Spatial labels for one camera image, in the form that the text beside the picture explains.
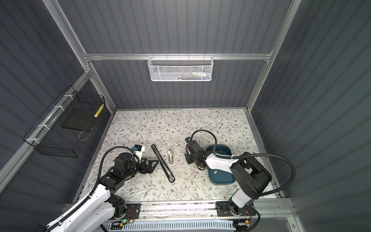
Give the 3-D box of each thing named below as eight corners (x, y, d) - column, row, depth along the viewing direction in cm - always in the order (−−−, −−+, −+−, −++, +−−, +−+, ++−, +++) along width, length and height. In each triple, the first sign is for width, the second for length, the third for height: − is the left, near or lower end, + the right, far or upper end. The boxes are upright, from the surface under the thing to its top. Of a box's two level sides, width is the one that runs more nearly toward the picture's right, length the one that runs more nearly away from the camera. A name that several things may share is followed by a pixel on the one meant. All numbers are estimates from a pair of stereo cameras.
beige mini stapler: (169, 164, 92) (168, 160, 88) (169, 151, 98) (168, 147, 94) (173, 163, 92) (172, 160, 88) (172, 151, 98) (172, 147, 94)
